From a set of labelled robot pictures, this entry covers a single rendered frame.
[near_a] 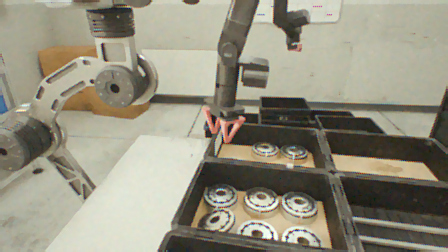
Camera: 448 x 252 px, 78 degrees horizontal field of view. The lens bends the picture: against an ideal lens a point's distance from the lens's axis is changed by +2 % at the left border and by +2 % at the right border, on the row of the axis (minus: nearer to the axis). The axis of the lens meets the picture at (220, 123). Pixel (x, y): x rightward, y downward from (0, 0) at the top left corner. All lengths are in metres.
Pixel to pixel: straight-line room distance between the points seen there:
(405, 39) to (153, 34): 3.13
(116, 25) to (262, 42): 2.94
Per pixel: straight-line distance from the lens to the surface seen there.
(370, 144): 1.20
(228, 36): 0.62
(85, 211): 1.15
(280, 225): 0.82
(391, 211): 0.98
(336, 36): 3.84
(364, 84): 4.10
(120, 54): 0.96
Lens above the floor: 1.40
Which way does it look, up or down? 25 degrees down
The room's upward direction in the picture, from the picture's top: straight up
